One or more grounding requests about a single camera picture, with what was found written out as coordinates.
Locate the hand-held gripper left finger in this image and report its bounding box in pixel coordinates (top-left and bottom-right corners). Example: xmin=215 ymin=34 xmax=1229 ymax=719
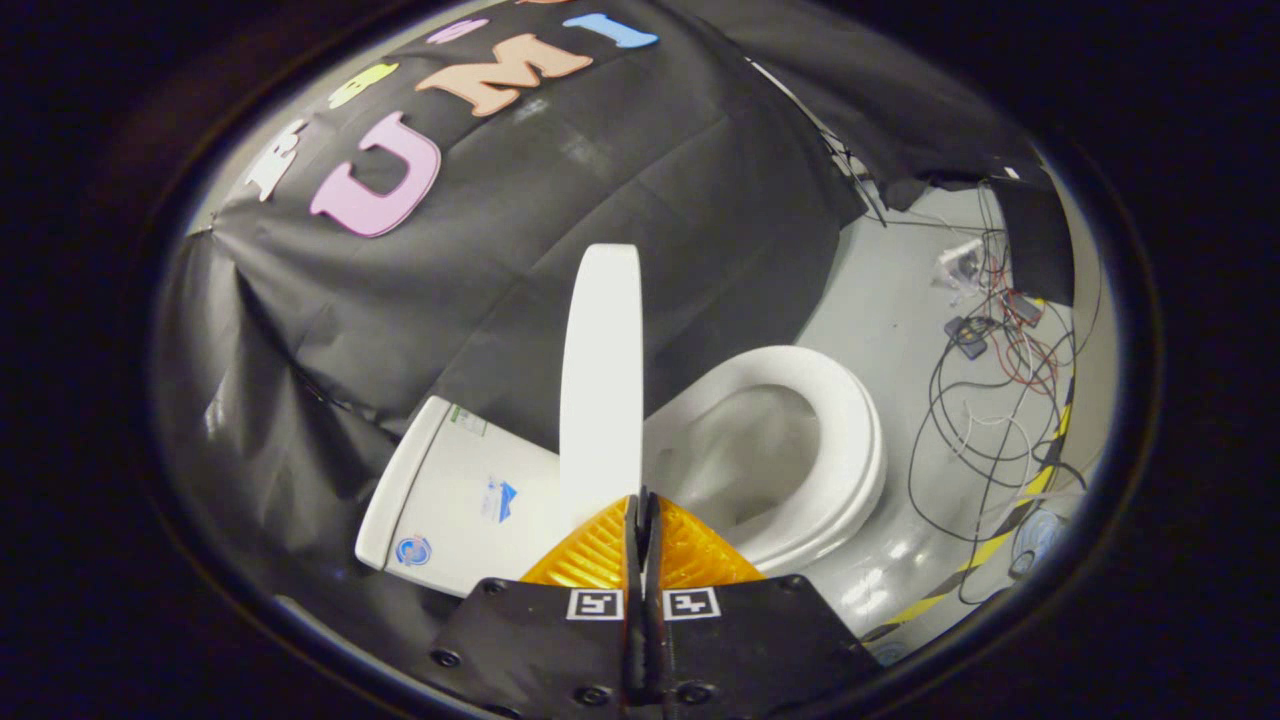
xmin=415 ymin=490 xmax=647 ymax=720

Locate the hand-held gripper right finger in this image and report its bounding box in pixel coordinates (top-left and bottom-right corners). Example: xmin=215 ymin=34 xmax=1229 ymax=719
xmin=643 ymin=488 xmax=883 ymax=720

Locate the white toilet lid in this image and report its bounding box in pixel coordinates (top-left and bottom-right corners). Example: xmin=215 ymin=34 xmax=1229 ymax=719
xmin=558 ymin=243 xmax=646 ymax=526

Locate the white ceramic toilet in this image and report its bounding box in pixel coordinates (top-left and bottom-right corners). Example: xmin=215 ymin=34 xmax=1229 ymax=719
xmin=355 ymin=383 xmax=889 ymax=599

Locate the white toilet seat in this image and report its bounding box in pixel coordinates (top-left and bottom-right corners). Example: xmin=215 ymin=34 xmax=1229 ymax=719
xmin=643 ymin=345 xmax=888 ymax=579

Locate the yellow black hazard tape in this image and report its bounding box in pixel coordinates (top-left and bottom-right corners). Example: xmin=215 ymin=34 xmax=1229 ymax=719
xmin=865 ymin=375 xmax=1077 ymax=641

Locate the blue white round disc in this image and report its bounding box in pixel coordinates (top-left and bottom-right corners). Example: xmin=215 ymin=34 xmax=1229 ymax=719
xmin=1008 ymin=505 xmax=1071 ymax=581

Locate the black power adapter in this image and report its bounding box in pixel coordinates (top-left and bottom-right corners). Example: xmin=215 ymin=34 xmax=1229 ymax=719
xmin=945 ymin=315 xmax=991 ymax=361

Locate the black backdrop cloth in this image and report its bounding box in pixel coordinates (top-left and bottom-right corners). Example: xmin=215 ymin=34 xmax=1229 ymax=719
xmin=150 ymin=0 xmax=1061 ymax=641

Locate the black box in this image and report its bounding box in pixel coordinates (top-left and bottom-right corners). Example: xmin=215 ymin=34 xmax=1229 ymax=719
xmin=990 ymin=175 xmax=1077 ymax=306

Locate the black light stand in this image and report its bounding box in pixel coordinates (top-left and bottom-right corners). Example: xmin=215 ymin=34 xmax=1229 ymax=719
xmin=745 ymin=55 xmax=891 ymax=226

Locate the tangle of cables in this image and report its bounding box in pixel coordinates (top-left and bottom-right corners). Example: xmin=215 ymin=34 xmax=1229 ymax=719
xmin=905 ymin=180 xmax=1101 ymax=606

